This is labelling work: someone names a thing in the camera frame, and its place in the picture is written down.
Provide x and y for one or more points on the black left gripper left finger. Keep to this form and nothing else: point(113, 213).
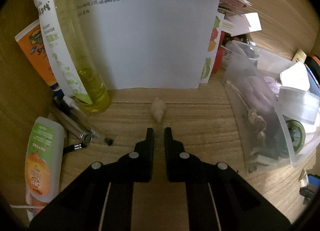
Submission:
point(100, 198)

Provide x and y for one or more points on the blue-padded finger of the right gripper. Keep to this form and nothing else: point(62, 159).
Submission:
point(309, 185)

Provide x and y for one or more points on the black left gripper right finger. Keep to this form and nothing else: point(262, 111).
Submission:
point(218, 198)

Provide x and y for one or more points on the dark green glass bottle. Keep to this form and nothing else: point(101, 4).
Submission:
point(297, 134)

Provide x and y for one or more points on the white tape roll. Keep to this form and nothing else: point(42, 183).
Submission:
point(298, 104)

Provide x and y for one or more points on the small beige seashell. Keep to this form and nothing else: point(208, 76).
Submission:
point(157, 109)

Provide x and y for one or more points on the white cloth pouch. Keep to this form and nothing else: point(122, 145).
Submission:
point(296, 77)

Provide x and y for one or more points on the orange green lotion bottle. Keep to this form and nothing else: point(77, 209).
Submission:
point(43, 159)

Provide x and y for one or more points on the clear plastic storage bin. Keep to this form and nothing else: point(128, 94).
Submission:
point(246, 65)

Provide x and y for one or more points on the black pens cluster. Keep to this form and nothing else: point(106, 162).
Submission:
point(69, 118)

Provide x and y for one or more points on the blue pencil case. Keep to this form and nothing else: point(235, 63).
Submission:
point(314, 85)

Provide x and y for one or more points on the fruit print booklet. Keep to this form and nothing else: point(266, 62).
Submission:
point(212, 48)

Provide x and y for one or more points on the black orange zip case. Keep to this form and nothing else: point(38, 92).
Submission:
point(313, 62)

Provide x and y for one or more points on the small cream bottle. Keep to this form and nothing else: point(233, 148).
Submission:
point(300, 56)

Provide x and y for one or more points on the tall yellow spray bottle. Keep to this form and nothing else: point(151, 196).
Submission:
point(66, 46)

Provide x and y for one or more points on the white card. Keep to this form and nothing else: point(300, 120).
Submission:
point(245, 23)

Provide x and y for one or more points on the orange sunscreen tube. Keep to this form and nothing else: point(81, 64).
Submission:
point(31, 43)

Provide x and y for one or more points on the white paper notebook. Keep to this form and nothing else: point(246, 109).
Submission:
point(144, 43)

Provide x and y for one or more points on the stack of booklets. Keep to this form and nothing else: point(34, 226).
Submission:
point(233, 7)

